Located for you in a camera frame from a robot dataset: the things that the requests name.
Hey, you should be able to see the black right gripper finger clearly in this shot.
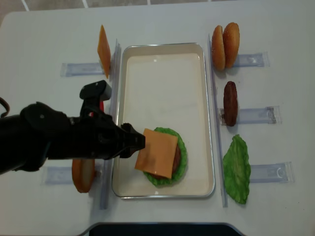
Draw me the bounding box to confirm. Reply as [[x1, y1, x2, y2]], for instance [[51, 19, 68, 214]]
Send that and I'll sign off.
[[117, 147, 138, 158]]

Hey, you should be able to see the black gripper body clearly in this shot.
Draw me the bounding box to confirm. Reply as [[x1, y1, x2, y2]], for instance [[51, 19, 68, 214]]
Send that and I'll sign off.
[[66, 113, 123, 160]]

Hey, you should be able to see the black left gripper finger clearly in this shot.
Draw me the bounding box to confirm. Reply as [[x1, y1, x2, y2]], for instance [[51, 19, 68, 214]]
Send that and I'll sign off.
[[121, 123, 146, 150]]

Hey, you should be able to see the orange cheese slice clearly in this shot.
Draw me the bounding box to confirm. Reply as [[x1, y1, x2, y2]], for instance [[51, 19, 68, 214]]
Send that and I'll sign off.
[[134, 128, 178, 178], [97, 25, 111, 78]]

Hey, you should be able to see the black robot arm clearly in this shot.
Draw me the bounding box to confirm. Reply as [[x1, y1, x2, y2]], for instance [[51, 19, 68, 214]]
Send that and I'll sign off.
[[0, 102, 145, 174]]

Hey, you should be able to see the green lettuce leaf on burger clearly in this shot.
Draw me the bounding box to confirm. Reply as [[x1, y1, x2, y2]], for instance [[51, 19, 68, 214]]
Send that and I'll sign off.
[[143, 127, 188, 187]]

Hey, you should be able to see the cooked meat patty on burger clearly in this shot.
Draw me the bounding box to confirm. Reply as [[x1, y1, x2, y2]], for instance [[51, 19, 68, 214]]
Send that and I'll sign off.
[[150, 145, 181, 179]]

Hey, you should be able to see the standing orange cheese slice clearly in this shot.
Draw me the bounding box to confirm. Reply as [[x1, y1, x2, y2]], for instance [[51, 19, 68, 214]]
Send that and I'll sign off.
[[97, 25, 111, 78]]

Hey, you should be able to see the standing meat patty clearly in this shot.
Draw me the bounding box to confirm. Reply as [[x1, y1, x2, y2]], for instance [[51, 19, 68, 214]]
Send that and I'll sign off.
[[223, 81, 238, 126]]

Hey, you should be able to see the standing green lettuce leaf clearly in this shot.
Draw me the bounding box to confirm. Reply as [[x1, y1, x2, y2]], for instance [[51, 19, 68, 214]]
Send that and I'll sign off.
[[223, 134, 251, 205]]

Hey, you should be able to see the bun half in left holder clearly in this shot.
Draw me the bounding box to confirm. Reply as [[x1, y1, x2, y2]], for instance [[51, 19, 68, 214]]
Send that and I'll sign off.
[[72, 159, 95, 193]]

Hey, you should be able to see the clear acrylic rack left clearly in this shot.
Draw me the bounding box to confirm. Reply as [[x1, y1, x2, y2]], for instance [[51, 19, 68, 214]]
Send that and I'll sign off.
[[48, 43, 122, 209]]

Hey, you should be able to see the clear acrylic rack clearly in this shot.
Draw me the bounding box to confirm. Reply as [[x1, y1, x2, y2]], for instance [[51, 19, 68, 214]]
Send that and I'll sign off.
[[207, 37, 295, 207], [48, 43, 122, 209]]

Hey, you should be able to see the dark monitor bottom edge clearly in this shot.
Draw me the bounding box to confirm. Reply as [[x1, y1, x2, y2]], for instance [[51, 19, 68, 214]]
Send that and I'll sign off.
[[89, 223, 242, 236]]

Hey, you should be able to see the sesame bun front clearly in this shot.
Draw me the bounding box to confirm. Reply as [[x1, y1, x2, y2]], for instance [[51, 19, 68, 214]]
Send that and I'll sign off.
[[211, 25, 225, 71]]

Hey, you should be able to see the sesame bun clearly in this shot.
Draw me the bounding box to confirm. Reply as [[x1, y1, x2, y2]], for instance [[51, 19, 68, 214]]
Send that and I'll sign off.
[[211, 25, 225, 71], [222, 22, 240, 68]]

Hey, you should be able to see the sesame bun rear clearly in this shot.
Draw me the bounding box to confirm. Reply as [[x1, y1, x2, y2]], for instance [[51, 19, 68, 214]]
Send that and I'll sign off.
[[222, 22, 240, 68]]

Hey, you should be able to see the clear acrylic rack right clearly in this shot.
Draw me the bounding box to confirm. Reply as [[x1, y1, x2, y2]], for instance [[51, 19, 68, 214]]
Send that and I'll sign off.
[[207, 37, 295, 207]]

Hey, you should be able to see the gripper mounted camera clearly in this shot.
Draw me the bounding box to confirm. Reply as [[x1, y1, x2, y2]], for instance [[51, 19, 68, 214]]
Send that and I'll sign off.
[[79, 80, 112, 118]]

